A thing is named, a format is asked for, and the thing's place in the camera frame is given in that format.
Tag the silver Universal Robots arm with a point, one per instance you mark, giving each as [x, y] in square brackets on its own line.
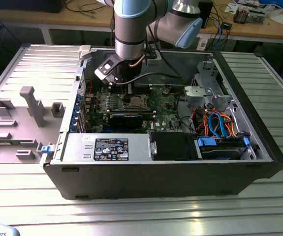
[129, 29]

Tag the black RAM slot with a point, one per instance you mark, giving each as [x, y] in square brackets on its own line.
[141, 88]
[141, 84]
[148, 111]

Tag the CPU socket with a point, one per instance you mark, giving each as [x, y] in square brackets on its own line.
[124, 107]

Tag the white case latch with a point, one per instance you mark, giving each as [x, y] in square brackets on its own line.
[84, 52]

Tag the black graphics card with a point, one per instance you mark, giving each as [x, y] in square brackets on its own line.
[125, 121]

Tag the green motherboard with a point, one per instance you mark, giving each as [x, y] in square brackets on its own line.
[166, 115]

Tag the grey metal drive cage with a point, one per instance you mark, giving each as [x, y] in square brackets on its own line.
[206, 73]

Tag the black plastic shroud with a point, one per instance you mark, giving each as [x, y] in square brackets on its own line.
[170, 146]

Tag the wooden workbench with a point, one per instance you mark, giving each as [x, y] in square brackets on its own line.
[57, 17]

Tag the grey power supply unit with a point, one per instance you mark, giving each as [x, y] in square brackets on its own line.
[77, 147]

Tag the black tower device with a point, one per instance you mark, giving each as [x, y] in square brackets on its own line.
[208, 12]

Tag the blue carrier in disk bay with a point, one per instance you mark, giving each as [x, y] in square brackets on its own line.
[206, 142]

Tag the black open PC case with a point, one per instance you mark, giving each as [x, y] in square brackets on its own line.
[143, 179]

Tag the small blue disk carrier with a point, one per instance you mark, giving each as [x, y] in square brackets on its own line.
[46, 149]

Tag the large black box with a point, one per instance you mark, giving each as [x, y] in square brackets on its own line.
[25, 6]

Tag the grey parts rack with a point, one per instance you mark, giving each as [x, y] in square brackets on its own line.
[20, 130]

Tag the black hard disk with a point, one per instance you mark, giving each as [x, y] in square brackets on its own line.
[220, 154]

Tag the copper finned heat sink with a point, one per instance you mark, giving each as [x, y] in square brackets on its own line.
[241, 16]

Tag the small metal box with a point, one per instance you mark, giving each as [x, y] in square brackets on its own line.
[257, 17]

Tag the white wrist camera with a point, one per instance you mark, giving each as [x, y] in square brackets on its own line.
[105, 70]

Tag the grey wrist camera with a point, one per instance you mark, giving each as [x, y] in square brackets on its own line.
[153, 62]

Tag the grey round-top metal bracket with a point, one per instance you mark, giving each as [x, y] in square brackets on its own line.
[195, 94]

